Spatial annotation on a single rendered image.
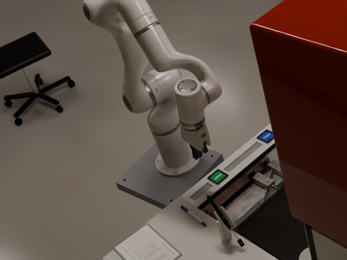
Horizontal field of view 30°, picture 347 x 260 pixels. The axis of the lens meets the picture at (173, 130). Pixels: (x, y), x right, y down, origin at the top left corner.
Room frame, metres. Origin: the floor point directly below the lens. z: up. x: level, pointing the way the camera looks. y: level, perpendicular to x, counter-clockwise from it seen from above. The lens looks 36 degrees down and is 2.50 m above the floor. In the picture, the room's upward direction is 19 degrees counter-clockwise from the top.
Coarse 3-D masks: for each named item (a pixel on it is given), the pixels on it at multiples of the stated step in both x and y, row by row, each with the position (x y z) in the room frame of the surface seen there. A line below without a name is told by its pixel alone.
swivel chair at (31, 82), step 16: (32, 32) 4.54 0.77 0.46; (0, 48) 4.45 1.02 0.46; (16, 48) 4.36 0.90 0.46; (32, 48) 4.28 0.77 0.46; (48, 48) 4.20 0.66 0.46; (0, 64) 4.20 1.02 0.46; (16, 64) 4.12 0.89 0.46; (32, 80) 4.30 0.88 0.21; (64, 80) 4.36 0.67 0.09; (16, 96) 4.36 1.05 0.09; (32, 96) 4.27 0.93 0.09; (48, 96) 4.19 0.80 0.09; (16, 112) 4.12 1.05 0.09
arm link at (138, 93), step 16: (96, 0) 1.97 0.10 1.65; (112, 0) 1.98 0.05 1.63; (96, 16) 1.96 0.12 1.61; (112, 16) 1.97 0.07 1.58; (112, 32) 1.98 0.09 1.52; (128, 32) 1.97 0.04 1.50; (128, 48) 1.98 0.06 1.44; (128, 64) 1.99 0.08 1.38; (144, 64) 1.98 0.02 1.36; (128, 80) 1.99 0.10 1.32; (144, 80) 2.00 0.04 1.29; (128, 96) 1.97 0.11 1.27; (144, 96) 1.95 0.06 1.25
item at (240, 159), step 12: (252, 144) 1.86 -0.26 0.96; (264, 144) 1.84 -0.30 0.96; (240, 156) 1.82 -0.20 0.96; (252, 156) 1.80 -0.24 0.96; (216, 168) 1.80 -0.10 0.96; (228, 168) 1.78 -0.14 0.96; (240, 168) 1.76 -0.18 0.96; (204, 180) 1.76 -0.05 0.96; (228, 180) 1.72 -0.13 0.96; (192, 192) 1.72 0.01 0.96; (204, 192) 1.69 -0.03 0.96; (192, 204) 1.66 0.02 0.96
